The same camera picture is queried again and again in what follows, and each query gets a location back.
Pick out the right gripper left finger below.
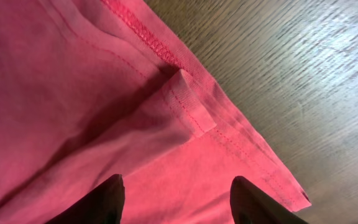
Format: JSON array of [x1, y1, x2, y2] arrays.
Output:
[[47, 174, 125, 224]]

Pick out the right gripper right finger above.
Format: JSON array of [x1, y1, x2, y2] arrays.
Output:
[[230, 176, 307, 224]]

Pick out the red printed t-shirt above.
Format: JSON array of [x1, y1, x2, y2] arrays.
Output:
[[0, 1, 310, 223]]

